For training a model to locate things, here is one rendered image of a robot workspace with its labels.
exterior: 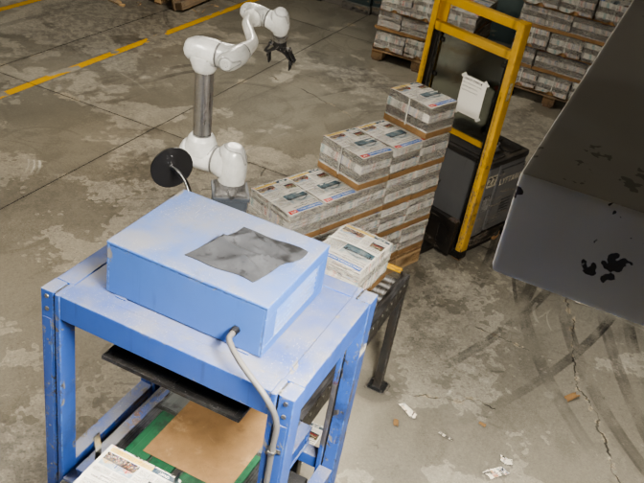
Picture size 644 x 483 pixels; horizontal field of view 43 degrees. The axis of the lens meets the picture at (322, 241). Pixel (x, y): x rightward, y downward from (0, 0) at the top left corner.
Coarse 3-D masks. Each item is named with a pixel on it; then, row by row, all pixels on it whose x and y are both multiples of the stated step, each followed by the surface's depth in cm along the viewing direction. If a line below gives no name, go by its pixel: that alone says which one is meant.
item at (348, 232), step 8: (336, 232) 432; (344, 232) 433; (352, 232) 433; (360, 232) 435; (368, 232) 436; (352, 240) 428; (360, 240) 429; (368, 240) 430; (376, 240) 431; (384, 240) 433; (368, 248) 423; (376, 248) 424; (384, 248) 425; (384, 256) 427; (384, 264) 436; (376, 272) 428; (376, 280) 432
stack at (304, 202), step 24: (264, 192) 499; (288, 192) 503; (312, 192) 508; (336, 192) 513; (360, 192) 520; (384, 192) 540; (408, 192) 561; (264, 216) 498; (288, 216) 481; (312, 216) 495; (336, 216) 514; (384, 216) 554
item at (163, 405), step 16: (160, 400) 341; (176, 400) 342; (144, 416) 332; (160, 416) 333; (128, 432) 323; (144, 432) 324; (304, 432) 338; (128, 448) 316; (304, 448) 342; (80, 464) 307; (160, 464) 312; (256, 464) 319; (192, 480) 307; (240, 480) 311; (256, 480) 313
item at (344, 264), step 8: (328, 240) 424; (336, 248) 418; (344, 248) 419; (328, 256) 410; (336, 256) 411; (344, 256) 413; (352, 256) 414; (360, 256) 415; (328, 264) 411; (336, 264) 409; (344, 264) 406; (352, 264) 407; (360, 264) 408; (368, 264) 410; (328, 272) 414; (336, 272) 411; (344, 272) 408; (352, 272) 406; (360, 272) 403; (368, 272) 413; (344, 280) 411; (352, 280) 408; (360, 280) 409; (368, 280) 421
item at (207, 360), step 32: (96, 256) 290; (96, 288) 275; (352, 288) 297; (64, 320) 273; (96, 320) 266; (128, 320) 263; (160, 320) 266; (320, 320) 279; (352, 320) 281; (160, 352) 259; (192, 352) 255; (224, 352) 258; (288, 352) 263; (320, 352) 264; (224, 384) 253
